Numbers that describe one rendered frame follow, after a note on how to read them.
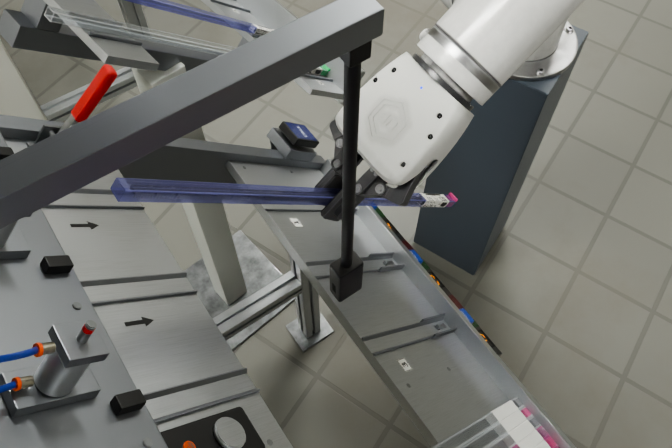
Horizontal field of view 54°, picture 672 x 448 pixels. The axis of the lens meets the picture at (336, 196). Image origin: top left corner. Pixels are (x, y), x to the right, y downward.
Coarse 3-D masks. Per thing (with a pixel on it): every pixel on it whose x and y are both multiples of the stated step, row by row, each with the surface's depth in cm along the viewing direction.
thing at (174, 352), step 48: (96, 192) 63; (96, 240) 58; (144, 240) 62; (96, 288) 53; (144, 288) 57; (192, 288) 61; (144, 336) 53; (192, 336) 56; (144, 384) 49; (192, 384) 52; (240, 384) 55
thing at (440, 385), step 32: (288, 224) 81; (320, 224) 86; (320, 256) 79; (384, 256) 89; (320, 288) 75; (384, 288) 83; (416, 288) 89; (352, 320) 73; (384, 320) 77; (416, 320) 82; (384, 352) 72; (416, 352) 76; (448, 352) 81; (416, 384) 71; (448, 384) 75; (480, 384) 79; (416, 416) 67; (448, 416) 70; (480, 416) 74
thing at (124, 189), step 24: (120, 192) 45; (144, 192) 46; (168, 192) 48; (192, 192) 50; (216, 192) 52; (240, 192) 54; (264, 192) 57; (288, 192) 59; (312, 192) 62; (336, 192) 65
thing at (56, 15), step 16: (48, 16) 67; (64, 16) 67; (80, 16) 69; (112, 32) 73; (128, 32) 74; (144, 32) 76; (160, 32) 79; (192, 48) 83; (208, 48) 85; (224, 48) 87
